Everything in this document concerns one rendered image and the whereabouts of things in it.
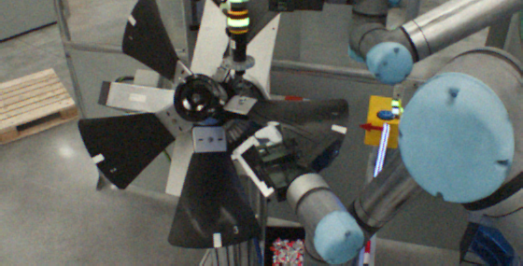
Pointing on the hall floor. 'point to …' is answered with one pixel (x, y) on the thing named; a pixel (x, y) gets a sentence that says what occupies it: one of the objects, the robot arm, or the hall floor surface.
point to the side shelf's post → (262, 213)
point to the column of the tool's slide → (190, 20)
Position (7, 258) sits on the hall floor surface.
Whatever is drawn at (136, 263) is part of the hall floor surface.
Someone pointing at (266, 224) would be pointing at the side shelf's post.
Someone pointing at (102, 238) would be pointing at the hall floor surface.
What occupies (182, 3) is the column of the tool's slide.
